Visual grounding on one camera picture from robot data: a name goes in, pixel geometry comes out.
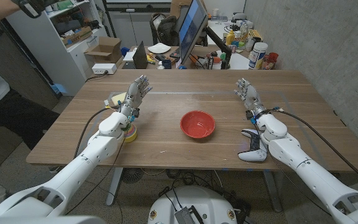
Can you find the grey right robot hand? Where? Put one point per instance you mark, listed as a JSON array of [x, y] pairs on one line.
[[250, 95]]

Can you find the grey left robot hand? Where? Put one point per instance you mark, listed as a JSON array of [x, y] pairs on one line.
[[134, 95]]

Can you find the yellow sponge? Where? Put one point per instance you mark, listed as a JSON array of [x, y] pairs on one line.
[[118, 99]]

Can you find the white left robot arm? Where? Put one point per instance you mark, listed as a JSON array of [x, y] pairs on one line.
[[73, 168]]

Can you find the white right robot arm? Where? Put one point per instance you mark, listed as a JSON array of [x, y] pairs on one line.
[[306, 168]]

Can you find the stack of colourful plastic cups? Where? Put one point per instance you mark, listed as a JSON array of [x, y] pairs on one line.
[[131, 134]]

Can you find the red bowl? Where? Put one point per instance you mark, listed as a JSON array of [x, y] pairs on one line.
[[197, 124]]

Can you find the black laptop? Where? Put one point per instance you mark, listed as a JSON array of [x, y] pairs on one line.
[[140, 57]]

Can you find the white wipes canister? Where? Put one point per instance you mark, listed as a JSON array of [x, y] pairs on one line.
[[257, 56]]

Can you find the white power box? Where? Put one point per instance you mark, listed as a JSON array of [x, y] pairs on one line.
[[104, 68]]

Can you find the dark blue mug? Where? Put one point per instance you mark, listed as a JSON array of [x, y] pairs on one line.
[[167, 64]]

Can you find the open cardboard box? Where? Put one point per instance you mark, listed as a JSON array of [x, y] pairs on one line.
[[106, 49]]

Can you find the white plate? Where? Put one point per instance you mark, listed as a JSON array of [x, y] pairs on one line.
[[159, 48]]

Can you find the black keyboard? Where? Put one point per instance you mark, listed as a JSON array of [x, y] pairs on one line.
[[175, 53]]

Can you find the yellow squeeze bottle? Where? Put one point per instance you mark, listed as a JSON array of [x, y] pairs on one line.
[[230, 38]]

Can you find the white game controller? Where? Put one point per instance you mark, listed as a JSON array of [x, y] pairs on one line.
[[253, 155]]

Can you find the grey cabinet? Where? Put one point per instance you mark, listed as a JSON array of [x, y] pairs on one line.
[[129, 28]]

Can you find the black backpack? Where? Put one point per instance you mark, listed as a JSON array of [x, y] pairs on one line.
[[166, 31]]

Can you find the printed brown cardboard box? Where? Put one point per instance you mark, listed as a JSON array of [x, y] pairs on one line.
[[77, 35]]

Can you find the computer monitor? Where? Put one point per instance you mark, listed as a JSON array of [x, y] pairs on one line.
[[191, 28]]

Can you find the grey table leg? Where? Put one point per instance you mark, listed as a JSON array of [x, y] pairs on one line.
[[114, 186], [272, 191]]

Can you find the white shelf unit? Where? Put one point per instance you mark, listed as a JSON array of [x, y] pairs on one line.
[[42, 46]]

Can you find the white robot torso base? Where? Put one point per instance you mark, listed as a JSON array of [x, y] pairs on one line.
[[197, 199]]

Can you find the black teleoperation glove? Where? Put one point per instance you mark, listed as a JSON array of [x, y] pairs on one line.
[[33, 7]]

